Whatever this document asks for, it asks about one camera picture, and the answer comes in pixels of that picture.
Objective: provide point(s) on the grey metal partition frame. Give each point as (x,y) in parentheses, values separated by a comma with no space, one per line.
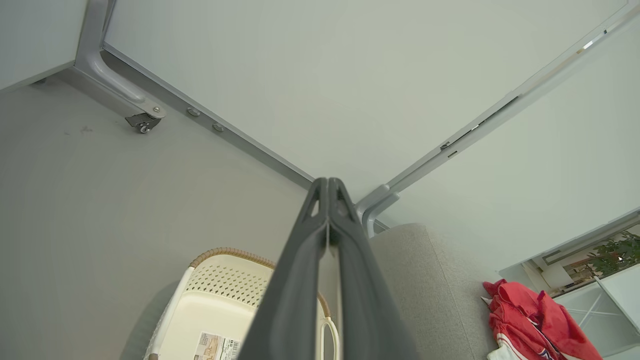
(450,145)
(120,85)

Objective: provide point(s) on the grey fabric sofa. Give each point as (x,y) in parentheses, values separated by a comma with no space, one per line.
(435,290)

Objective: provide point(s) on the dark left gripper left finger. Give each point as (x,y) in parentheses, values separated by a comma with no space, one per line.
(290,300)

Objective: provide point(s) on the white shelf unit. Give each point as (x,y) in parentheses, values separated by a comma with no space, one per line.
(615,310)

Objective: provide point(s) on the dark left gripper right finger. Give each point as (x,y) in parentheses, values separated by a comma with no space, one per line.
(365,300)

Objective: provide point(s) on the white cloth garment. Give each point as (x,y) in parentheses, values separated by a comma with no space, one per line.
(498,354)

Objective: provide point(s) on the green leafy plant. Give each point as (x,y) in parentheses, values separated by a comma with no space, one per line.
(615,252)

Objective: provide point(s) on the red and white jersey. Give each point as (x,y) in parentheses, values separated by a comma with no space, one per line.
(535,320)

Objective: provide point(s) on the printed sticker label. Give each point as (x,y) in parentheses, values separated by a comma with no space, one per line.
(216,347)

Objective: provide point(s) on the black caster wheel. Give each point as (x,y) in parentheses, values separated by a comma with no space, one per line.
(142,122)

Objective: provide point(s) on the beige perforated laundry basket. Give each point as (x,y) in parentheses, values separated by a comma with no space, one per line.
(220,300)

